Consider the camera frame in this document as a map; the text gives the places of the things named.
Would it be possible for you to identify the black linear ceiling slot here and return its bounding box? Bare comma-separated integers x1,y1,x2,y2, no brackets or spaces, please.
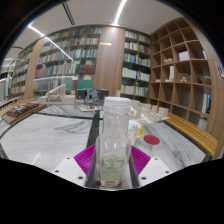
61,1,76,26

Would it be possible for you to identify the flat round red coaster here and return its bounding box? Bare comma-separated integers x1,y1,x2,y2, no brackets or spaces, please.
143,134,161,146

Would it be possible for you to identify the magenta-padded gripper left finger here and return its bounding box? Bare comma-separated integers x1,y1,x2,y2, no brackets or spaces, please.
51,144,98,188

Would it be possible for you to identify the clear plastic bottle white cap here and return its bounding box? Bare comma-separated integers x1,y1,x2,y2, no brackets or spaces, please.
94,96,133,191

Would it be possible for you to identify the dark grey architectural building model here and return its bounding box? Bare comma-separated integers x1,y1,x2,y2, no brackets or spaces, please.
74,88,110,112

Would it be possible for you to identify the white mug yellow handle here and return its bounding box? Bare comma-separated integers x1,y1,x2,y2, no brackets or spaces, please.
127,122,145,146

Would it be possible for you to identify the white architectural building model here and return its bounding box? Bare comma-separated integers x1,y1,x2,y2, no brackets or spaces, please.
37,83,76,106

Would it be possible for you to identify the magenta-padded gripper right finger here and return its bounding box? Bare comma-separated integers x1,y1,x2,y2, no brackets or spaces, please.
129,145,173,189

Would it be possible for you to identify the brown model on wooden board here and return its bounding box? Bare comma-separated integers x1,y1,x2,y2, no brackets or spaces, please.
1,101,48,126

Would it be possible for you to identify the linear ceiling light strip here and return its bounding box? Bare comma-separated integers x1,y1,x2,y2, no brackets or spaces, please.
112,0,128,26

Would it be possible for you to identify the wall poster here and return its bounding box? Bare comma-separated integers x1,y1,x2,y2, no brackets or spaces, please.
214,61,224,81

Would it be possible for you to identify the wide bookshelf full of books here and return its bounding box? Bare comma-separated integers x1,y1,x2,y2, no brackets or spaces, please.
7,26,103,101

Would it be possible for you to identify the white city block model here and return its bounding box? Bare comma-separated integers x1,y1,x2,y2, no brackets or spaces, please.
130,98,170,126

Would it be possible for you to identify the narrow bookshelf full of books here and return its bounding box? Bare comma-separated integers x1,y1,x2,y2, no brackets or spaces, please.
119,29,152,100

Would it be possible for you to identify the wooden slatted bench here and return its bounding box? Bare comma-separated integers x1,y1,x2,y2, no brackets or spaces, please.
164,112,220,158

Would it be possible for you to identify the wooden cubby shelf unit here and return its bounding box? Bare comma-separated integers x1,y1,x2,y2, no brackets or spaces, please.
147,17,215,132

